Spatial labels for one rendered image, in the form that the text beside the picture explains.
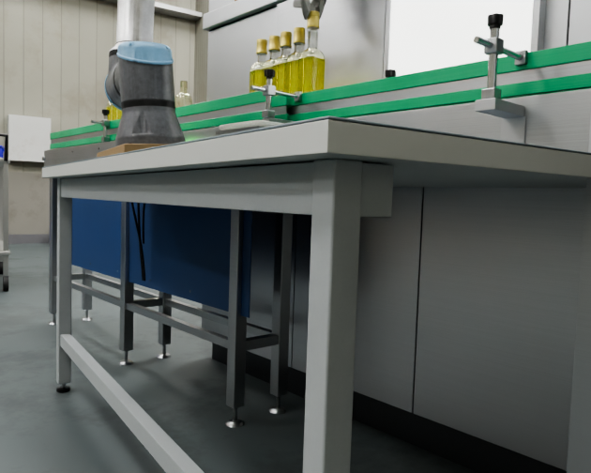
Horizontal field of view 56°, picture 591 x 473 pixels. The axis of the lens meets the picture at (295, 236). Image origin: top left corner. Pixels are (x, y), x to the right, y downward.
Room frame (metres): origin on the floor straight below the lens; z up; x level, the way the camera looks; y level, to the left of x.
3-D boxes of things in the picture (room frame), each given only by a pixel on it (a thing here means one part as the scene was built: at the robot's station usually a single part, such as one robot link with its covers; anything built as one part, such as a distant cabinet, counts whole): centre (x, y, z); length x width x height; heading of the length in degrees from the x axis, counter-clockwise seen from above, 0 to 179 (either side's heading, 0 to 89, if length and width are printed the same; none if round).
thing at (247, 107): (2.18, 0.67, 0.92); 1.75 x 0.01 x 0.08; 42
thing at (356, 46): (1.57, -0.22, 1.15); 0.90 x 0.03 x 0.34; 42
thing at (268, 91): (1.51, 0.06, 0.95); 0.17 x 0.03 x 0.12; 132
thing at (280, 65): (1.67, 0.05, 0.99); 0.06 x 0.06 x 0.21; 41
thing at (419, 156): (1.61, -0.22, 0.73); 1.58 x 1.52 x 0.04; 34
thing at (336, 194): (1.24, 0.34, 0.36); 1.51 x 0.09 x 0.71; 34
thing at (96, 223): (2.21, 0.59, 0.54); 1.59 x 0.18 x 0.43; 42
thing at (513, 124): (1.03, -0.36, 0.90); 0.17 x 0.05 x 0.23; 132
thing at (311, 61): (1.59, -0.03, 0.99); 0.06 x 0.06 x 0.21; 42
